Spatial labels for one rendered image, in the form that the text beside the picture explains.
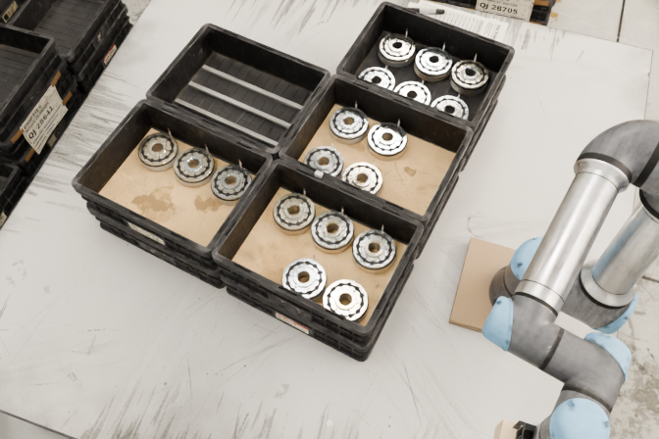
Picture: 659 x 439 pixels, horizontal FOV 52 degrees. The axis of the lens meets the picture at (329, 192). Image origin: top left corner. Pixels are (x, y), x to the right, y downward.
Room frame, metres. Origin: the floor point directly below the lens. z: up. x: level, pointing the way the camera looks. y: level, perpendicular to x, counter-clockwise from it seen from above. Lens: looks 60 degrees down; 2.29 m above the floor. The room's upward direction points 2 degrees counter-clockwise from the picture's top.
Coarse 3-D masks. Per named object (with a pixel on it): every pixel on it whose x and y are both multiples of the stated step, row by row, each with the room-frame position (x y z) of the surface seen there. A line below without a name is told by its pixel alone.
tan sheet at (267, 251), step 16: (288, 192) 0.86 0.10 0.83; (272, 208) 0.82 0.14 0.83; (320, 208) 0.81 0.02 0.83; (256, 224) 0.77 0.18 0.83; (272, 224) 0.77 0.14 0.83; (256, 240) 0.73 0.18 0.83; (272, 240) 0.73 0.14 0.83; (288, 240) 0.73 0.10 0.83; (304, 240) 0.72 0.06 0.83; (240, 256) 0.69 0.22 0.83; (256, 256) 0.69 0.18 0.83; (272, 256) 0.69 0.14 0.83; (288, 256) 0.68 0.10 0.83; (304, 256) 0.68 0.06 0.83; (320, 256) 0.68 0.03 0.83; (336, 256) 0.68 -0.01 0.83; (400, 256) 0.68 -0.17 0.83; (272, 272) 0.64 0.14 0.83; (336, 272) 0.64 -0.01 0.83; (352, 272) 0.64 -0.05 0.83; (384, 272) 0.63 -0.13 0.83; (368, 288) 0.60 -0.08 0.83; (384, 288) 0.59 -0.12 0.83; (320, 304) 0.56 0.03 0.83; (368, 320) 0.52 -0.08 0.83
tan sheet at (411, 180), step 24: (312, 144) 1.01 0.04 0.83; (336, 144) 1.00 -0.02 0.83; (360, 144) 1.00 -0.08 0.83; (408, 144) 1.00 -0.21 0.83; (432, 144) 1.00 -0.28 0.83; (384, 168) 0.93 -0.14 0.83; (408, 168) 0.92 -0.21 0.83; (432, 168) 0.92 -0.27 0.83; (384, 192) 0.85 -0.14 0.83; (408, 192) 0.85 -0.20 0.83; (432, 192) 0.85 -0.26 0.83
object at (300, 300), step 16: (256, 192) 0.80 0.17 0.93; (352, 192) 0.80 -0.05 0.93; (240, 208) 0.76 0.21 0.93; (384, 208) 0.75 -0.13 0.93; (416, 224) 0.71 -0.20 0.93; (224, 240) 0.68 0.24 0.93; (416, 240) 0.67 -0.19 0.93; (240, 272) 0.60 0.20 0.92; (256, 272) 0.60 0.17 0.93; (400, 272) 0.59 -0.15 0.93; (272, 288) 0.56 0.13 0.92; (304, 304) 0.52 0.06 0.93; (384, 304) 0.52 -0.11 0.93; (336, 320) 0.48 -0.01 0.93
